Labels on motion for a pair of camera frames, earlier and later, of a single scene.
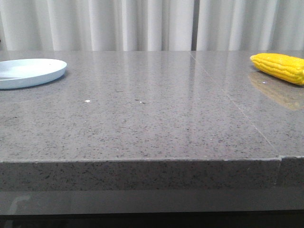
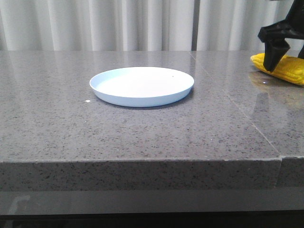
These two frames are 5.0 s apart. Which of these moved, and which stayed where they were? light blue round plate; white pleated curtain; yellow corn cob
Moved: light blue round plate
Stayed: white pleated curtain; yellow corn cob
